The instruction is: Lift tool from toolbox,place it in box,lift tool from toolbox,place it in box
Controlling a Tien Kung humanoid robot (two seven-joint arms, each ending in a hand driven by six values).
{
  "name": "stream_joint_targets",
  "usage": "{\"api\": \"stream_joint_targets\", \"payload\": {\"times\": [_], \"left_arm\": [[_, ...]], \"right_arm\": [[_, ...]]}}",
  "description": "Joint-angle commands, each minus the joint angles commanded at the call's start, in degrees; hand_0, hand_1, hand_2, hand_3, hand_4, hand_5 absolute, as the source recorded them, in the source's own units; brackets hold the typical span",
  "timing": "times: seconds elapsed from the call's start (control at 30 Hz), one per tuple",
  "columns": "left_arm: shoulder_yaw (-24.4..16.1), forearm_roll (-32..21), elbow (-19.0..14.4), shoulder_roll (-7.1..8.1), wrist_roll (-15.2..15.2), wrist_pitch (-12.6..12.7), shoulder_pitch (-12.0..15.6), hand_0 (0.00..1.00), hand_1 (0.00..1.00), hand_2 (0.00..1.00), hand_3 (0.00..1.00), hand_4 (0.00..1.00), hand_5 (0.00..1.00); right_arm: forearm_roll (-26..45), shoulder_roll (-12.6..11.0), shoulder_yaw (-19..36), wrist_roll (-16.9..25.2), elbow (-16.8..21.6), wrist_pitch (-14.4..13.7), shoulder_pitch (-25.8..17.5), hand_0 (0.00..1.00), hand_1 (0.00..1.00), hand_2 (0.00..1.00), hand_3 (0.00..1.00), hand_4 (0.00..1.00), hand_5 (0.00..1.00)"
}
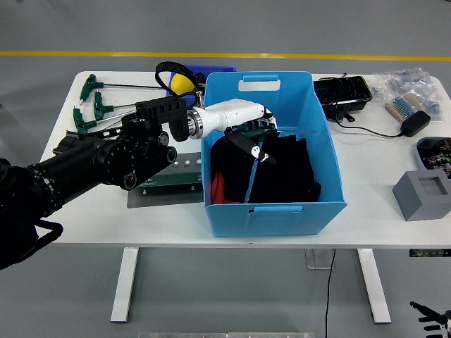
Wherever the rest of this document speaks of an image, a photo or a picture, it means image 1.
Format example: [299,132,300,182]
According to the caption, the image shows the red cloth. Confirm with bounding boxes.
[211,171,240,205]

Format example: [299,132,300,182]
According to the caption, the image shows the black adapter cable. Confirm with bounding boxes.
[330,73,402,139]

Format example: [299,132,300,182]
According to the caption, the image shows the clear plastic parts bags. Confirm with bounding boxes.
[369,68,445,124]

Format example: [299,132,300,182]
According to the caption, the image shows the large blue folding box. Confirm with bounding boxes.
[201,71,349,237]

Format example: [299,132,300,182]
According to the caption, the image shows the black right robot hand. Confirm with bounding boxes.
[409,301,451,338]

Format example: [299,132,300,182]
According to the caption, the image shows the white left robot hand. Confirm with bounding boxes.
[202,98,279,165]

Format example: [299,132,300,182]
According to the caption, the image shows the yellow foam ball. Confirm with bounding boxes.
[171,73,194,96]

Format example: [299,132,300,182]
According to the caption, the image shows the black power adapter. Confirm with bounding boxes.
[399,110,431,138]

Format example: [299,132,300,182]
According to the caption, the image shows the grey floor plate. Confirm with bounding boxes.
[304,248,335,270]

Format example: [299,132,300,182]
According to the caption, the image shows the white table leg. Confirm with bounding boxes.
[110,247,140,323]
[356,248,392,324]

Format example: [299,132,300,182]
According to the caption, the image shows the black cloth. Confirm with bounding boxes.
[210,135,322,204]

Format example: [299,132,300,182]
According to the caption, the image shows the light blue parts bin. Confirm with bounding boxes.
[415,137,451,173]

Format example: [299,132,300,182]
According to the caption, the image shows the green hex key stand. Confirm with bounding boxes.
[126,151,205,208]

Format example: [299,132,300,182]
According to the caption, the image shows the small green T-handle hex key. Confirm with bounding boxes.
[242,125,317,139]

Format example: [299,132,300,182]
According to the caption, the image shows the small dark blue bin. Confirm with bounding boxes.
[183,63,237,85]

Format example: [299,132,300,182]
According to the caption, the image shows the grey block with square recess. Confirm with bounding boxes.
[392,170,451,223]

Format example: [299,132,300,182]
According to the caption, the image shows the large green T-handle hex key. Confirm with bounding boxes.
[244,135,265,204]

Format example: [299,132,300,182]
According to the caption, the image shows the black hanging cable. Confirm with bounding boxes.
[323,249,336,338]

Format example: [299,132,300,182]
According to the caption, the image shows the black plastic tray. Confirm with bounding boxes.
[313,75,373,123]

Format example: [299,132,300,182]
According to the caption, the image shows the circuit board parts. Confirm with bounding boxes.
[419,139,451,173]

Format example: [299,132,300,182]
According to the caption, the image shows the black table control panel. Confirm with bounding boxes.
[408,249,451,258]

